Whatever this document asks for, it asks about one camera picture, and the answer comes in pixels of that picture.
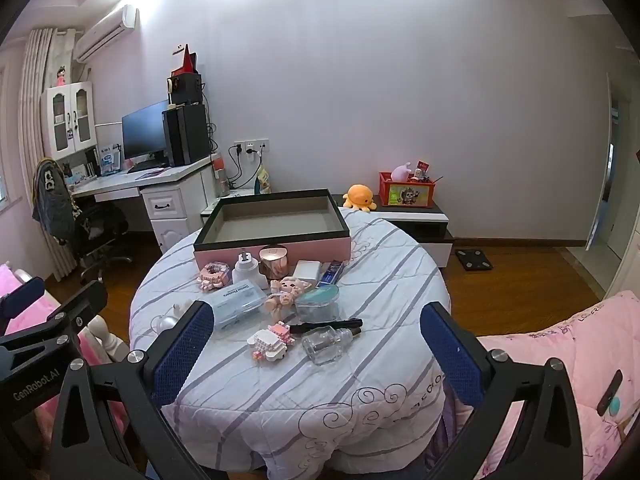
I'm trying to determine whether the black computer monitor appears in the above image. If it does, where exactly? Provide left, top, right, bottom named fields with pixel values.
left=121, top=100, right=171, bottom=161

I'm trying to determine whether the clear plastic box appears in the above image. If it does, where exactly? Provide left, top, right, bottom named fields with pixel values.
left=202, top=282, right=268, bottom=332

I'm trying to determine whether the blue tube box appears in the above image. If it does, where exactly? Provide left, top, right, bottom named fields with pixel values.
left=320, top=260, right=347, bottom=286

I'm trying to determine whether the pink pig doll figurine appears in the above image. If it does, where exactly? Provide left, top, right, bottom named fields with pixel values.
left=265, top=276, right=313, bottom=317

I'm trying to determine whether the red printed crate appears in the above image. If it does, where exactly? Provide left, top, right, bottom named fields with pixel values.
left=378, top=171, right=436, bottom=208

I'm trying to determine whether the rose gold candle jar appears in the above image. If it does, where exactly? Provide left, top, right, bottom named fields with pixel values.
left=259, top=245, right=292, bottom=281

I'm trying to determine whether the orange cap clear bottle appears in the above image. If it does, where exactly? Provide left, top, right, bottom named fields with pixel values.
left=212, top=152, right=231, bottom=196

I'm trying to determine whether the white wall outlet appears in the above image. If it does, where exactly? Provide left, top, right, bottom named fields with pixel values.
left=233, top=139, right=270, bottom=157

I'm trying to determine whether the black office chair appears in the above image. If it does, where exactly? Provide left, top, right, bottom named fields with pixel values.
left=72, top=200, right=133, bottom=286

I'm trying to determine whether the pink black storage box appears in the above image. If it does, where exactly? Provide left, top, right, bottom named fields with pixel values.
left=193, top=188, right=352, bottom=273

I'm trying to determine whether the pink bed sheet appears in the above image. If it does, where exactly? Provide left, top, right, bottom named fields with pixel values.
left=0, top=262, right=126, bottom=461

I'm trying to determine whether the white round object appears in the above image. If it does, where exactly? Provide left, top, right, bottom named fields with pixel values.
left=152, top=302, right=186, bottom=333

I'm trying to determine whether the white glass-door cabinet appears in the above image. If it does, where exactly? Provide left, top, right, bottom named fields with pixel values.
left=41, top=81, right=98, bottom=161

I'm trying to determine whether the red paper bag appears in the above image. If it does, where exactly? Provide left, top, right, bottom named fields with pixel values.
left=171, top=44, right=197, bottom=76

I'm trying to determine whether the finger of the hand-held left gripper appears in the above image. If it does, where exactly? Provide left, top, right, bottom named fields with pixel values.
left=0, top=276, right=46, bottom=335
left=0, top=281, right=109, bottom=357

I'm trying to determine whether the black remote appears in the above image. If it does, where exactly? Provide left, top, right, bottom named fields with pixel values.
left=597, top=369, right=624, bottom=413

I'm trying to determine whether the pink pastel brick donut toy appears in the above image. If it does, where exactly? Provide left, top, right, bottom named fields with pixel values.
left=199, top=261, right=231, bottom=292

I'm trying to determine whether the white air conditioner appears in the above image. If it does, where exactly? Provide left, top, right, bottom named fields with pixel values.
left=74, top=4, right=138, bottom=63

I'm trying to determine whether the black bathroom scale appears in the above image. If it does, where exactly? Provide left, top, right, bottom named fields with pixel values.
left=455, top=247, right=493, bottom=272

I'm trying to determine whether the grey hanging jacket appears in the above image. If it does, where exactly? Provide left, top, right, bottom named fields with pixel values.
left=31, top=157, right=76, bottom=236

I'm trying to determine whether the white door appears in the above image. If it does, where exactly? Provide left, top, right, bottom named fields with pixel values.
left=585, top=72, right=621, bottom=251

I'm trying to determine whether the clear glass bottle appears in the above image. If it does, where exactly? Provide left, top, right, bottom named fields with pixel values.
left=301, top=325, right=362, bottom=366

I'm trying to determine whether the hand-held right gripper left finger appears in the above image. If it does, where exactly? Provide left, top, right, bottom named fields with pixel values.
left=50, top=300, right=236, bottom=480

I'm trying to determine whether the low white black cabinet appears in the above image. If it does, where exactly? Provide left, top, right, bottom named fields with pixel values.
left=200, top=192, right=455, bottom=266

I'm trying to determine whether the white desk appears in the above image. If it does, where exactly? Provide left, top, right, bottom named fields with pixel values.
left=70, top=155, right=221, bottom=256

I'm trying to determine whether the orange octopus plush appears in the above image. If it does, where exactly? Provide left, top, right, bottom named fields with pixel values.
left=342, top=184, right=378, bottom=212

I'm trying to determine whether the black power cable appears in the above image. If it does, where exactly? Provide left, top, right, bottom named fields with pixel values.
left=227, top=145, right=251, bottom=191

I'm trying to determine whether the white charger block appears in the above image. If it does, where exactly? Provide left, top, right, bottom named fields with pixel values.
left=292, top=260, right=323, bottom=283

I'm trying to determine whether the pink blanket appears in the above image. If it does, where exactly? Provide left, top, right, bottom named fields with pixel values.
left=450, top=290, right=640, bottom=480

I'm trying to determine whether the black computer tower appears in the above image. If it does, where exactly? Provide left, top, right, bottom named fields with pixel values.
left=161, top=104, right=211, bottom=167

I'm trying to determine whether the black hair clip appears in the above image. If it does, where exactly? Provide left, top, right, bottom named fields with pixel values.
left=289, top=318, right=364, bottom=336

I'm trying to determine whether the black speaker box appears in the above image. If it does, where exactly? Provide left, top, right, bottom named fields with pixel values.
left=167, top=72, right=203, bottom=107

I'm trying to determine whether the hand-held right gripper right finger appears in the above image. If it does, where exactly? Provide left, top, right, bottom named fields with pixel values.
left=419, top=301, right=585, bottom=480

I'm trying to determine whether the pink white brick toy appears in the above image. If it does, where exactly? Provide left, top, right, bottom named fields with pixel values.
left=247, top=322, right=292, bottom=367

